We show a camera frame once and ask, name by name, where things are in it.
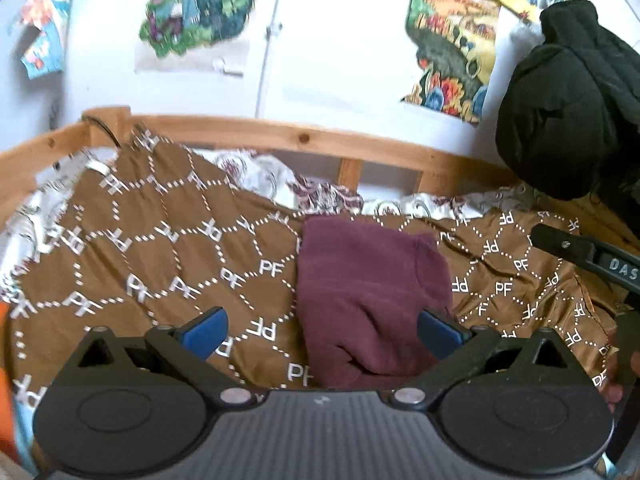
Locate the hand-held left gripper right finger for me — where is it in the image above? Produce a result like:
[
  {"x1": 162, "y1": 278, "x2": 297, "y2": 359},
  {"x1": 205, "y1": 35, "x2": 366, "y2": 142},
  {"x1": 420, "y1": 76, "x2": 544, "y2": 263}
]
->
[{"x1": 394, "y1": 309, "x2": 577, "y2": 412}]

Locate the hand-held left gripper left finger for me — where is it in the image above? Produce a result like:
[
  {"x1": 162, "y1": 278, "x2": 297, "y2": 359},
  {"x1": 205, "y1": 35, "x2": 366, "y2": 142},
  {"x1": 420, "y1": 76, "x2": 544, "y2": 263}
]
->
[{"x1": 64, "y1": 306, "x2": 255, "y2": 409}]

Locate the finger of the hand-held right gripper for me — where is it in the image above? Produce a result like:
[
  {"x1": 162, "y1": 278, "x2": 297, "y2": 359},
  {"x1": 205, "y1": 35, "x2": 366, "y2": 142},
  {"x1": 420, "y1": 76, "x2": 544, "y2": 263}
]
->
[{"x1": 530, "y1": 224, "x2": 597, "y2": 265}]

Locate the maroon fleece garment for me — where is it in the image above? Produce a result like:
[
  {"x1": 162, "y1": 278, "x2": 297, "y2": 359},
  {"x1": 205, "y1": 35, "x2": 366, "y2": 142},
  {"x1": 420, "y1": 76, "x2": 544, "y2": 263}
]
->
[{"x1": 295, "y1": 215, "x2": 456, "y2": 391}]

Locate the person's right hand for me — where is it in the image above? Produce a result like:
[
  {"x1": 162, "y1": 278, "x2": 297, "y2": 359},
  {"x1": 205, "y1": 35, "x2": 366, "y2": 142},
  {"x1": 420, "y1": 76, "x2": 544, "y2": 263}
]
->
[{"x1": 596, "y1": 330, "x2": 624, "y2": 409}]

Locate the brown printed blanket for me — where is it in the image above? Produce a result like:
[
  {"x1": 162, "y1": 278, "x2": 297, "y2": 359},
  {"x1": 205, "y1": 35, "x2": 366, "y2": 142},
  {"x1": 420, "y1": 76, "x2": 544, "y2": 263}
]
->
[{"x1": 10, "y1": 127, "x2": 621, "y2": 411}]

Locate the black cloth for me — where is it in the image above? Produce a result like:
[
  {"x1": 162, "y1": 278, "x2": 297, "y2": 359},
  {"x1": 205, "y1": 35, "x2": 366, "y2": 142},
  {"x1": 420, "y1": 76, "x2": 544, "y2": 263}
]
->
[{"x1": 495, "y1": 0, "x2": 640, "y2": 201}]

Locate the white patterned bed sheet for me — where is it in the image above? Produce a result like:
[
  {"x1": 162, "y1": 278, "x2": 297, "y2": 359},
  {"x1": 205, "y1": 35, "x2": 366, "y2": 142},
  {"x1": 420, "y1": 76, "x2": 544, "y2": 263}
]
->
[{"x1": 0, "y1": 147, "x2": 541, "y2": 306}]

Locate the orange cloth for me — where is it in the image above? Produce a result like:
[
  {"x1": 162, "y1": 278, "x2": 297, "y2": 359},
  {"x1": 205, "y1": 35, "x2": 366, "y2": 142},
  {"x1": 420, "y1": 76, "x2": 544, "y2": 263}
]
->
[{"x1": 0, "y1": 305, "x2": 21, "y2": 466}]

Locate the light blue cloth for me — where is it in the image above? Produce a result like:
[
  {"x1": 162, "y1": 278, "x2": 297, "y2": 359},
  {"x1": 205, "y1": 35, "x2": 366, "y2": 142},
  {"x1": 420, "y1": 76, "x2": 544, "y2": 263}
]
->
[{"x1": 14, "y1": 400, "x2": 41, "y2": 476}]

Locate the wooden bed frame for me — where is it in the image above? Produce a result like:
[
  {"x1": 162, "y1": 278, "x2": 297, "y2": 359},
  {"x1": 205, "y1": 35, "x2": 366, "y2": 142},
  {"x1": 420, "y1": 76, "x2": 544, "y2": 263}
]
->
[{"x1": 0, "y1": 106, "x2": 526, "y2": 196}]

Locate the black cable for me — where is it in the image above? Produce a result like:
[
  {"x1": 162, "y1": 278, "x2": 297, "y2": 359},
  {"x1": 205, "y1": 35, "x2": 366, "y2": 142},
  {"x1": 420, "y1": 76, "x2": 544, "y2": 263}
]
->
[{"x1": 81, "y1": 116, "x2": 122, "y2": 150}]

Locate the colourful floral wall poster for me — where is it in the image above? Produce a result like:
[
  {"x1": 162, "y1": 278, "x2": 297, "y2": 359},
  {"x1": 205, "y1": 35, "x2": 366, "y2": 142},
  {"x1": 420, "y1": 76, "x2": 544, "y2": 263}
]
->
[{"x1": 400, "y1": 0, "x2": 502, "y2": 125}]

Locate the white wall conduit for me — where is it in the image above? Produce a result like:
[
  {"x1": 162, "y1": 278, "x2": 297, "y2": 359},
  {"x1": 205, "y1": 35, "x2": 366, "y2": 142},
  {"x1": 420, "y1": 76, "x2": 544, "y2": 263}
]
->
[{"x1": 254, "y1": 0, "x2": 293, "y2": 121}]

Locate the cartoon figure wall poster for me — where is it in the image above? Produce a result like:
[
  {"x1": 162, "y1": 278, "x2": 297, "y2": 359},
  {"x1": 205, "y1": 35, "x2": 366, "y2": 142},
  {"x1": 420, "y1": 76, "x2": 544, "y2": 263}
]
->
[{"x1": 134, "y1": 0, "x2": 253, "y2": 77}]

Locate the blue and orange wall poster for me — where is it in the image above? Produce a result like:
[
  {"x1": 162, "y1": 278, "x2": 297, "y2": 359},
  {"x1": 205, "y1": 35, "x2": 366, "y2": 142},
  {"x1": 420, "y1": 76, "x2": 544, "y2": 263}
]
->
[{"x1": 9, "y1": 0, "x2": 81, "y2": 81}]

